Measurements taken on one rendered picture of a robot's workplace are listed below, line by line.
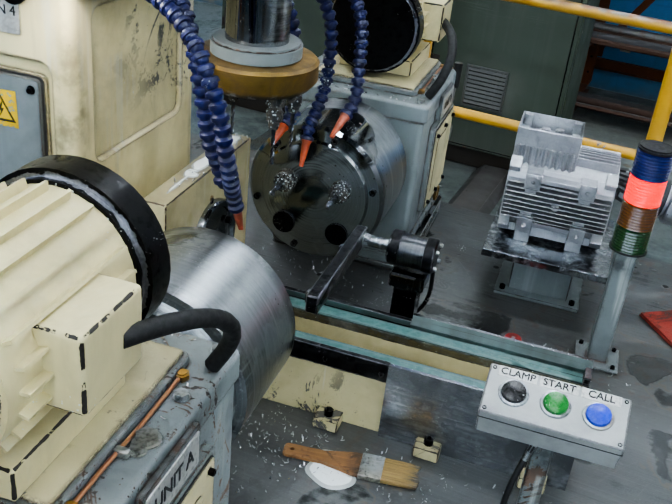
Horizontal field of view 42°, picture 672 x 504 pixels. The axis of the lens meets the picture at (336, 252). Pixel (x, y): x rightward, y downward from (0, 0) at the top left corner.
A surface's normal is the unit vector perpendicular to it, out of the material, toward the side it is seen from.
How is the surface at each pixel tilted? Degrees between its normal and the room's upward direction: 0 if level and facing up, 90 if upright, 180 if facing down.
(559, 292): 90
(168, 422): 0
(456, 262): 0
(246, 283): 39
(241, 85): 90
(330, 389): 90
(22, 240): 22
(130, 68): 90
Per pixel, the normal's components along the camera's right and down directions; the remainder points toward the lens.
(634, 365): 0.10, -0.87
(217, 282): 0.48, -0.70
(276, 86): 0.36, 0.48
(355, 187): -0.31, 0.43
